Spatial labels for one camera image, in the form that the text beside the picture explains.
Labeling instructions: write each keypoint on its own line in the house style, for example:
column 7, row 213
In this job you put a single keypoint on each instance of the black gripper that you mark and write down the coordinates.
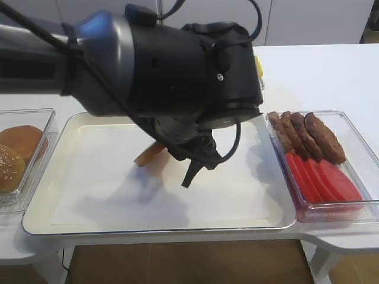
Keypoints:
column 194, row 136

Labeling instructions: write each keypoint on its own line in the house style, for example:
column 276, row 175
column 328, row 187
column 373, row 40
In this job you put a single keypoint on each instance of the plain brown bun bottom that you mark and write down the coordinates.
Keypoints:
column 148, row 154

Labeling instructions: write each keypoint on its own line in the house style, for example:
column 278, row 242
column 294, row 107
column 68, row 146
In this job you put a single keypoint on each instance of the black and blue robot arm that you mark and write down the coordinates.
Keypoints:
column 177, row 85

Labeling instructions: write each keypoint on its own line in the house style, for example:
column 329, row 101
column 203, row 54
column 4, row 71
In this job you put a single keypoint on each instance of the clear bin lettuce and cheese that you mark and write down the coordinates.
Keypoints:
column 261, row 82

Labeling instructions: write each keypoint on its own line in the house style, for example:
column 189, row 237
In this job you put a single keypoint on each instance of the yellow cheese slices stack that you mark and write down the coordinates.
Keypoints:
column 259, row 67

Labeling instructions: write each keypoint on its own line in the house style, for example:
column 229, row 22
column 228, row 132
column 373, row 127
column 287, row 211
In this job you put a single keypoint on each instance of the brown meat patty leftmost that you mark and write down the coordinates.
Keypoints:
column 277, row 125

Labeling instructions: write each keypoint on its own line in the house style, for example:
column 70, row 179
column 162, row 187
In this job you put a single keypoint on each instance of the brown meat patty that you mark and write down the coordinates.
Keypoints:
column 298, row 122
column 277, row 125
column 325, row 139
column 292, row 134

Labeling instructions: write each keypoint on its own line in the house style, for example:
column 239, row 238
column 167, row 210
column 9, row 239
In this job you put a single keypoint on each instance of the red tomato slice leftmost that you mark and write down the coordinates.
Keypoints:
column 297, row 176

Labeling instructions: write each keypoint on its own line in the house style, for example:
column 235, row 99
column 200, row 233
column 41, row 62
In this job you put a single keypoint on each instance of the red tomato slice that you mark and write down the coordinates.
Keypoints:
column 297, row 176
column 337, row 187
column 311, row 167
column 313, row 196

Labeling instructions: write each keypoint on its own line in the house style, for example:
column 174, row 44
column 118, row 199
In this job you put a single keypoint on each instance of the large white serving tray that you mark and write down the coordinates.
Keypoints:
column 92, row 185

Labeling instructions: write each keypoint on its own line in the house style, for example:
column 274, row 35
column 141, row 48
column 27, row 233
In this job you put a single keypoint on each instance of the brown meat patty rightmost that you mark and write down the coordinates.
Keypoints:
column 325, row 139

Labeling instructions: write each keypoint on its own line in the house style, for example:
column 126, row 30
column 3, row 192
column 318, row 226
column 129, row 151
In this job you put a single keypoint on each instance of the clear bin patties and tomato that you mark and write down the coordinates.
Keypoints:
column 361, row 167

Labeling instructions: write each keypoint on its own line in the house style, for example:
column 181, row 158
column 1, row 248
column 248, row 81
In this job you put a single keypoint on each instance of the red tomato slice rightmost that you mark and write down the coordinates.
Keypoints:
column 337, row 187

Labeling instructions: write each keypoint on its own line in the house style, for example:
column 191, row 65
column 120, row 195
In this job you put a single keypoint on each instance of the white table leg right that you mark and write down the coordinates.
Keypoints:
column 321, row 264

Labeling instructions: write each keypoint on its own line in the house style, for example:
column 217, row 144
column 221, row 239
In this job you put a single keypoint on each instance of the rear brown bun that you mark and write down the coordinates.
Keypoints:
column 22, row 139

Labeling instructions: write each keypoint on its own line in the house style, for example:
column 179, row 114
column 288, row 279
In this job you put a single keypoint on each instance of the clear bin with buns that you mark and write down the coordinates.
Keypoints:
column 17, row 201

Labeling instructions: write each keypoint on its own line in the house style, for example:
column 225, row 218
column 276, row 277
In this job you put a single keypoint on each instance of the sesame top bun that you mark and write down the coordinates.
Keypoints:
column 12, row 169

